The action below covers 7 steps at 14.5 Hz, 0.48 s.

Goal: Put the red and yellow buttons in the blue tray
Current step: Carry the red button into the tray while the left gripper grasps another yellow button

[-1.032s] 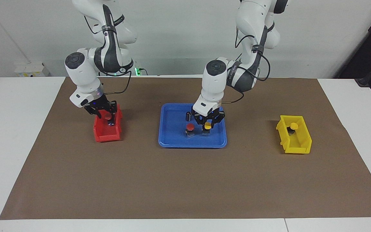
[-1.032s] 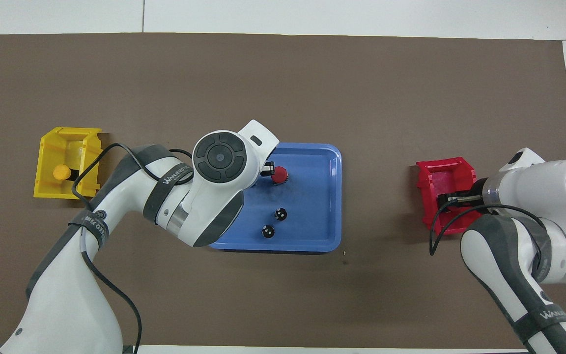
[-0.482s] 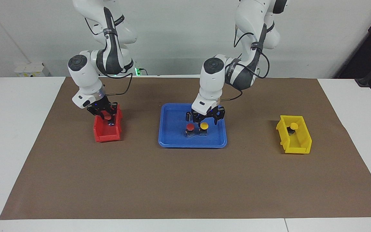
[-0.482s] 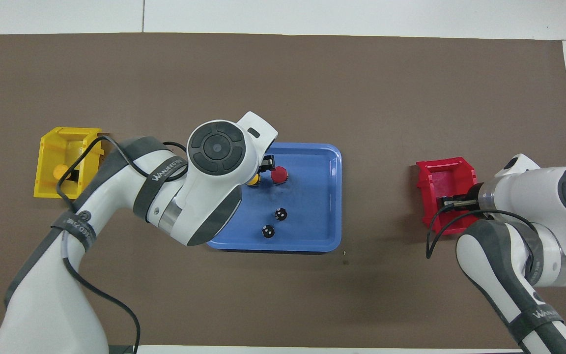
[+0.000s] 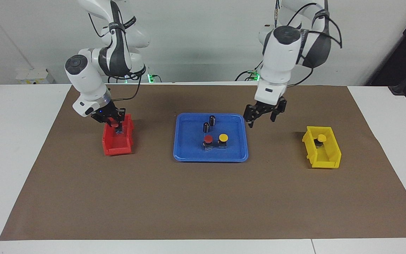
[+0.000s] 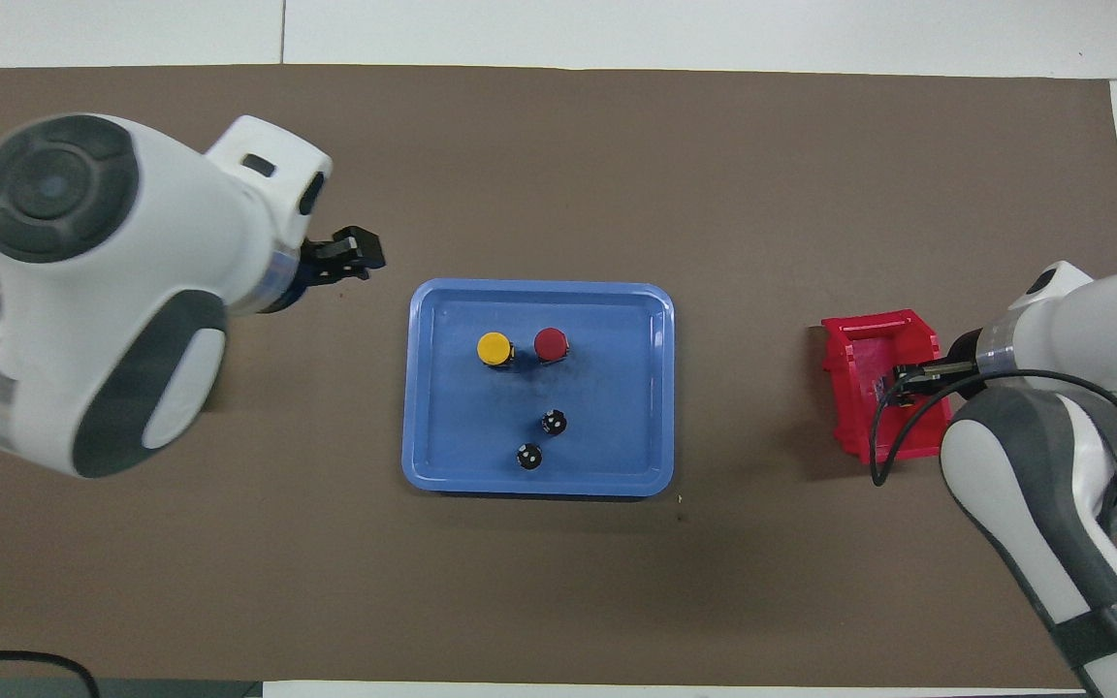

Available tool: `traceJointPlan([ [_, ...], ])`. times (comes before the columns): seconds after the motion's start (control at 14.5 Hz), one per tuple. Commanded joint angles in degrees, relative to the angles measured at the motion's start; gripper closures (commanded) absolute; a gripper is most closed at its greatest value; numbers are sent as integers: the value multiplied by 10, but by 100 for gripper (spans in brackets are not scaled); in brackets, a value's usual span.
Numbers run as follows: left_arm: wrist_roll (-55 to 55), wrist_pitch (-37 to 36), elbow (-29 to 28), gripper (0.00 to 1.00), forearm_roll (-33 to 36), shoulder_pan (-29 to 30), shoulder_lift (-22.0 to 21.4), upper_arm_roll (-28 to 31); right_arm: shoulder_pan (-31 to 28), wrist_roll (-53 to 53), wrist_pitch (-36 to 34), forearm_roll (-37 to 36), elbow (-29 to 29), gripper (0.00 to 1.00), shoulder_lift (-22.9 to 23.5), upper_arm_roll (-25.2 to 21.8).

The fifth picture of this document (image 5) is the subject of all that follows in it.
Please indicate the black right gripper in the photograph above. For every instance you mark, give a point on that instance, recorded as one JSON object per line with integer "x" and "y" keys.
{"x": 101, "y": 114}

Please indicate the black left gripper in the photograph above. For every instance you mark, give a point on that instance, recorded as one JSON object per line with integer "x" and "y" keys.
{"x": 263, "y": 109}

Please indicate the red push button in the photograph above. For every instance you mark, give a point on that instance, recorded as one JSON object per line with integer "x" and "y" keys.
{"x": 113, "y": 123}
{"x": 208, "y": 138}

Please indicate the yellow push button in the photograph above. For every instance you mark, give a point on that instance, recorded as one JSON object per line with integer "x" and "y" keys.
{"x": 321, "y": 137}
{"x": 223, "y": 137}

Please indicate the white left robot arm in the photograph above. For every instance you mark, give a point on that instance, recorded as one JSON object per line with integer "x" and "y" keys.
{"x": 280, "y": 60}

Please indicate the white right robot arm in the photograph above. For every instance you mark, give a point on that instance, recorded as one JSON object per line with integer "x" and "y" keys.
{"x": 86, "y": 81}

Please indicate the blue plastic tray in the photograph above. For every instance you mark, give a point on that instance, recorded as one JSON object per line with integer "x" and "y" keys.
{"x": 189, "y": 148}

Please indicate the red plastic parts bin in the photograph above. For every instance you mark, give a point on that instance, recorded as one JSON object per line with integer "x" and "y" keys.
{"x": 116, "y": 146}

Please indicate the green lit controller box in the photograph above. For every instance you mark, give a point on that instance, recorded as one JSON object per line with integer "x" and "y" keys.
{"x": 152, "y": 78}
{"x": 254, "y": 76}

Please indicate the small black cylinder capacitor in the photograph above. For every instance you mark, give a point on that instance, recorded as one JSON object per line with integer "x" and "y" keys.
{"x": 212, "y": 120}
{"x": 206, "y": 127}

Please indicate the yellow plastic parts bin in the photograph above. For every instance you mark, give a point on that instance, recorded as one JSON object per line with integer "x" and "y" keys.
{"x": 324, "y": 160}

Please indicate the white box with yellow label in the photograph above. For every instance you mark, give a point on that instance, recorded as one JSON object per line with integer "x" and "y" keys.
{"x": 32, "y": 76}

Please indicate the brown paper table mat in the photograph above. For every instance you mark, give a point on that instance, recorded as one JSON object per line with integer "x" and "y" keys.
{"x": 203, "y": 197}

